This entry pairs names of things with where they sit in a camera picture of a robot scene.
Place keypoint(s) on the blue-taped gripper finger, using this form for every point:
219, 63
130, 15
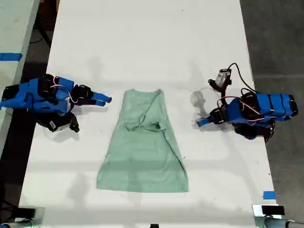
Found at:
99, 96
205, 121
98, 102

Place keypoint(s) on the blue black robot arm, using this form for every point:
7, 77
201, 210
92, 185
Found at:
273, 107
35, 99

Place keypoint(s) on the pale green T-shirt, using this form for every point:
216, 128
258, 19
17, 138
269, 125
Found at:
142, 161

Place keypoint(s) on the long blue tape strip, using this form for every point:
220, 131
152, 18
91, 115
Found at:
10, 57

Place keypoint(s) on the short blue tape strip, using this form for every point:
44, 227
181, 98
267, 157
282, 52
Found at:
269, 195

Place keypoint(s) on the pale side table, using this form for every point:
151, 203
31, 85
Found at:
14, 23

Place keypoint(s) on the small black box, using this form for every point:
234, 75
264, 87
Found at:
273, 210

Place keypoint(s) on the small black clamp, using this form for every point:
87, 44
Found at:
154, 225

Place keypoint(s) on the camera black stalk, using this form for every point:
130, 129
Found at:
223, 91
74, 123

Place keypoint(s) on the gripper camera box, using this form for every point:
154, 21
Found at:
223, 77
57, 124

